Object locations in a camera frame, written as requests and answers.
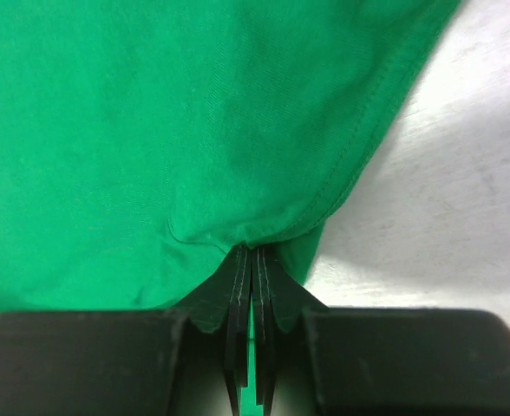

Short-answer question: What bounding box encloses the green t shirt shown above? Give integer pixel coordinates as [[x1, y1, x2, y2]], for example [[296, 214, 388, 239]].
[[0, 0, 462, 416]]

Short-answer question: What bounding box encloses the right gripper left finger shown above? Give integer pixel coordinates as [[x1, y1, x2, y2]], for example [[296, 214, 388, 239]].
[[0, 246, 251, 415]]

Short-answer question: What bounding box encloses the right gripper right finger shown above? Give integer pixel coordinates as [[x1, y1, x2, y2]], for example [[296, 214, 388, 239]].
[[252, 248, 510, 415]]

